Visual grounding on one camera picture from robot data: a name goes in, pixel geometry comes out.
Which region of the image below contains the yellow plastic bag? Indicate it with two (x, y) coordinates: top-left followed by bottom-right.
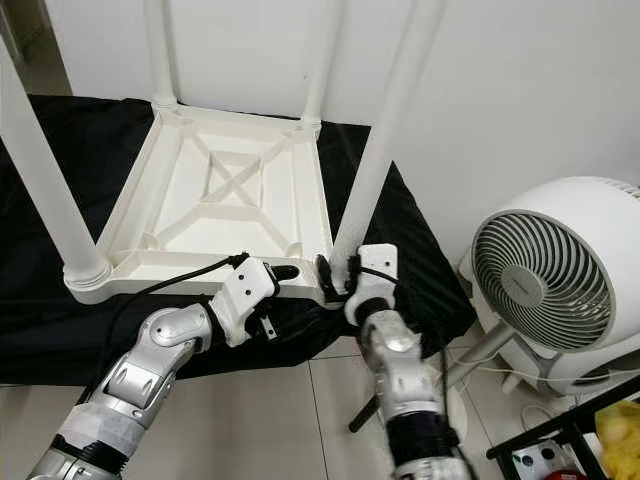
(595, 405), (640, 480)

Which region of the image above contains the white plastic device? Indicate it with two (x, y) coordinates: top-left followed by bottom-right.
(510, 445), (557, 477)

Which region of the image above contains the red round device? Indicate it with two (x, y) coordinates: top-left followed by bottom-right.
(550, 460), (583, 480)

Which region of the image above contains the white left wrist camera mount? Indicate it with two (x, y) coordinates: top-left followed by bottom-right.
(212, 258), (279, 348)

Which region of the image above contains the black metal table leg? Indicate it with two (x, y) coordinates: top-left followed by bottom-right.
(350, 395), (382, 433)

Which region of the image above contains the black cloth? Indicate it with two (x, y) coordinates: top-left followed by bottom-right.
(0, 95), (479, 386)

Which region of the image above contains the black metal rack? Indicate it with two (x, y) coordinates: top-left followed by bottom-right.
(485, 400), (640, 480)

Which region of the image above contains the white plastic table leg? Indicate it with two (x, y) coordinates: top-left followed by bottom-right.
(328, 0), (449, 286)
(143, 0), (179, 111)
(298, 0), (346, 131)
(0, 40), (113, 291)

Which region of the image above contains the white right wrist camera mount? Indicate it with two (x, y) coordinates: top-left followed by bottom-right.
(345, 243), (401, 326)

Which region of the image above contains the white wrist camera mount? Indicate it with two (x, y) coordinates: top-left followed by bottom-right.
(212, 258), (279, 348)
(345, 243), (401, 326)

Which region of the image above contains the white pedestal fan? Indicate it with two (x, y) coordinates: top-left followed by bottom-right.
(445, 177), (640, 396)

